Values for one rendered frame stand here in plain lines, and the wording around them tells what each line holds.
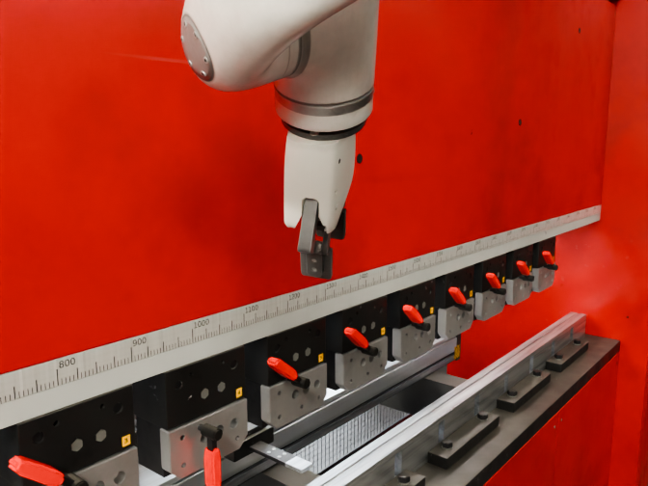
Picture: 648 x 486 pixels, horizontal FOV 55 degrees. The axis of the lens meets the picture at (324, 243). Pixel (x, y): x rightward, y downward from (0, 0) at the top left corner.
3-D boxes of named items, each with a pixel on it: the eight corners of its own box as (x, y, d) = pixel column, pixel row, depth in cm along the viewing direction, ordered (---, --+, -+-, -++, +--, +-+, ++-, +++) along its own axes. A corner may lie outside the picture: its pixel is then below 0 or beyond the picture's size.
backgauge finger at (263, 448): (286, 488, 120) (286, 465, 119) (200, 446, 136) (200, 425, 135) (326, 464, 129) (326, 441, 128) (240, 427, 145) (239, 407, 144)
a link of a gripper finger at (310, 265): (301, 220, 59) (302, 270, 63) (291, 242, 57) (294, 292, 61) (334, 226, 58) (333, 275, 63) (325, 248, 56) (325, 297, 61)
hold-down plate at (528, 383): (513, 413, 178) (514, 403, 177) (496, 408, 181) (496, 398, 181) (550, 382, 201) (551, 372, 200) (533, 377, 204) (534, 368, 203)
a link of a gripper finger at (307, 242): (313, 160, 55) (319, 192, 60) (292, 235, 52) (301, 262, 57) (326, 162, 55) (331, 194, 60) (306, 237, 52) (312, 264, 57)
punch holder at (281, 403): (270, 433, 102) (268, 337, 100) (235, 418, 108) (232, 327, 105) (327, 403, 114) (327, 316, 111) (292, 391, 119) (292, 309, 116)
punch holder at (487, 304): (481, 322, 163) (484, 261, 161) (452, 316, 169) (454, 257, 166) (504, 310, 175) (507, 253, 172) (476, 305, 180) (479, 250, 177)
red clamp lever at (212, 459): (215, 495, 88) (213, 431, 87) (197, 485, 91) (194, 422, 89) (225, 489, 90) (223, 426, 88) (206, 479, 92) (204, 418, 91)
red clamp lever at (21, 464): (23, 459, 66) (92, 483, 73) (6, 446, 68) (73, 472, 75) (13, 475, 65) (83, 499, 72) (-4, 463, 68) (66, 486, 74)
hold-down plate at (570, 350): (560, 372, 208) (561, 364, 208) (545, 368, 212) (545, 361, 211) (588, 349, 231) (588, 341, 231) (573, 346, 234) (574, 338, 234)
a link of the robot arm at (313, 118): (290, 50, 55) (292, 81, 57) (260, 98, 49) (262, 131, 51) (383, 61, 54) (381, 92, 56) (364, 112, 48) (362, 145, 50)
